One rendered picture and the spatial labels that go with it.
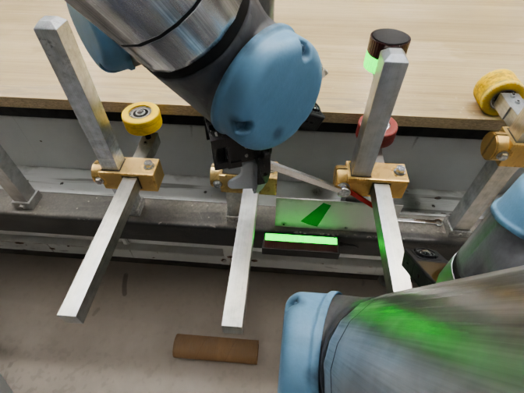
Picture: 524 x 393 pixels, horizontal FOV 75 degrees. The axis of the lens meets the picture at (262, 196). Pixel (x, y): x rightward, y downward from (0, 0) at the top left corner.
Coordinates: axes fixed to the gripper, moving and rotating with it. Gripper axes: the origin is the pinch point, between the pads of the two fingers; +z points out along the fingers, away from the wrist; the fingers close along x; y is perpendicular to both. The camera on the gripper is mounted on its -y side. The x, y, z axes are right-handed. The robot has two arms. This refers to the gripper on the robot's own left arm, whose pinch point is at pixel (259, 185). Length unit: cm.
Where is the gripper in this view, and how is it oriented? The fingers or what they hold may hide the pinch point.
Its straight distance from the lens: 56.9
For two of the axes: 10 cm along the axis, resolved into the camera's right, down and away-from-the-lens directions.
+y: -9.6, 2.0, -1.8
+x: 2.7, 7.3, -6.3
